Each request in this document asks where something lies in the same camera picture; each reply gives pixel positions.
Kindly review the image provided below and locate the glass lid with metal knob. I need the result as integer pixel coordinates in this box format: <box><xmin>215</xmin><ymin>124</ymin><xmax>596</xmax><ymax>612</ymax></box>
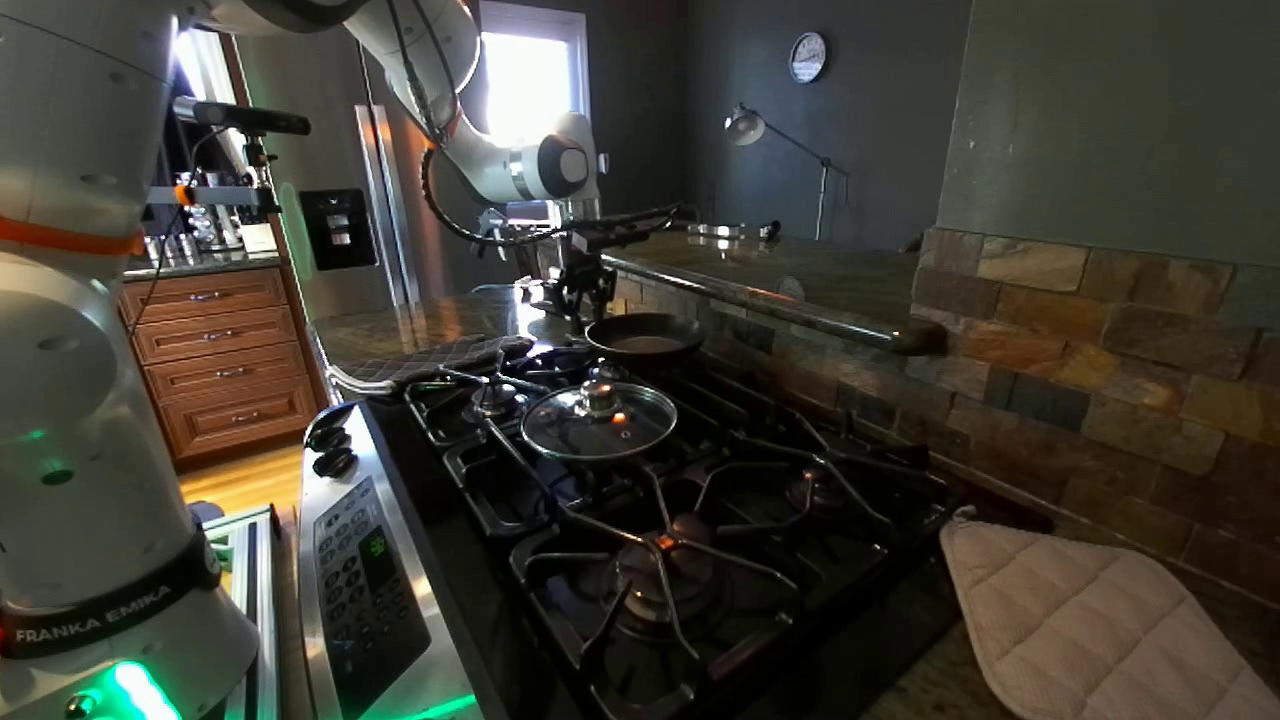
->
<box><xmin>515</xmin><ymin>373</ymin><xmax>681</xmax><ymax>467</ymax></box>

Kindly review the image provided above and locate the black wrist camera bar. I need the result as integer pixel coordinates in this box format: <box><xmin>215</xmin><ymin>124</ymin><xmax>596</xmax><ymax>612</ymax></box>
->
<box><xmin>594</xmin><ymin>199</ymin><xmax>696</xmax><ymax>250</ymax></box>

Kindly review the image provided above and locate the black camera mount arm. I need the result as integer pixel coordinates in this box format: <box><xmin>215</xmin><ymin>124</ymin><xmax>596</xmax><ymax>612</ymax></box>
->
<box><xmin>131</xmin><ymin>130</ymin><xmax>288</xmax><ymax>226</ymax></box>

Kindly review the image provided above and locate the black fridge dispenser panel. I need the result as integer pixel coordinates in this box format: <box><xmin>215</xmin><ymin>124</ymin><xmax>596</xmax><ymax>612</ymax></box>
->
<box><xmin>297</xmin><ymin>187</ymin><xmax>376</xmax><ymax>271</ymax></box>

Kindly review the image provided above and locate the beige quilted pot holder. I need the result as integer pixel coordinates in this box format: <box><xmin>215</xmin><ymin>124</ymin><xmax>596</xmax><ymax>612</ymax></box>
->
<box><xmin>936</xmin><ymin>508</ymin><xmax>1280</xmax><ymax>720</ymax></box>

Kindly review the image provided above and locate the black stove knob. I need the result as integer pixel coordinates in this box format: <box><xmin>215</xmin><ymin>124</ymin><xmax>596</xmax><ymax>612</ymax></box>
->
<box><xmin>302</xmin><ymin>400</ymin><xmax>360</xmax><ymax>453</ymax></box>
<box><xmin>314</xmin><ymin>441</ymin><xmax>360</xmax><ymax>478</ymax></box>

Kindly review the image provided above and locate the black frying pan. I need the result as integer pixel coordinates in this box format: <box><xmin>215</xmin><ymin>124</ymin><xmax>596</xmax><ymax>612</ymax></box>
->
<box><xmin>564</xmin><ymin>306</ymin><xmax>710</xmax><ymax>369</ymax></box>

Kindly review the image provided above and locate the black gas stove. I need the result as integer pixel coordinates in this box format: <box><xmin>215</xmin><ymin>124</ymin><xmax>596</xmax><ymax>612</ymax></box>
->
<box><xmin>291</xmin><ymin>327</ymin><xmax>973</xmax><ymax>720</ymax></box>

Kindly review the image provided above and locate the black stereo camera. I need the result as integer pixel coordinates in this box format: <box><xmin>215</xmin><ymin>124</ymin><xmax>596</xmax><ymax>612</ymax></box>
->
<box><xmin>167</xmin><ymin>90</ymin><xmax>318</xmax><ymax>138</ymax></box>

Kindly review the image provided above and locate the wooden drawer cabinet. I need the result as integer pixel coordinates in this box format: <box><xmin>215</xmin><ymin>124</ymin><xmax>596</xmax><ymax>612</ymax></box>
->
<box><xmin>113</xmin><ymin>257</ymin><xmax>333</xmax><ymax>472</ymax></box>

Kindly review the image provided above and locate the stainless steel refrigerator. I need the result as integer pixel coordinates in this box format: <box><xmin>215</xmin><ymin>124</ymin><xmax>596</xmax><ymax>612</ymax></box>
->
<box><xmin>233</xmin><ymin>23</ymin><xmax>512</xmax><ymax>315</ymax></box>

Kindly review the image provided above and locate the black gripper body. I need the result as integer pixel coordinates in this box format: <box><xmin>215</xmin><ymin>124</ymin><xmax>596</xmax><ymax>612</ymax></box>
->
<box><xmin>556</xmin><ymin>236</ymin><xmax>620</xmax><ymax>295</ymax></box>

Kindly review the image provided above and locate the metal robot stand frame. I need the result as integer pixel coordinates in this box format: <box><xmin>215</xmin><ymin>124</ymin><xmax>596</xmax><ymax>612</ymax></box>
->
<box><xmin>198</xmin><ymin>501</ymin><xmax>291</xmax><ymax>720</ymax></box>

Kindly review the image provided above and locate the round wall clock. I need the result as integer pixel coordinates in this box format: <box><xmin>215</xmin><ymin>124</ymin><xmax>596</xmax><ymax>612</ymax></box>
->
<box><xmin>785</xmin><ymin>28</ymin><xmax>833</xmax><ymax>89</ymax></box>

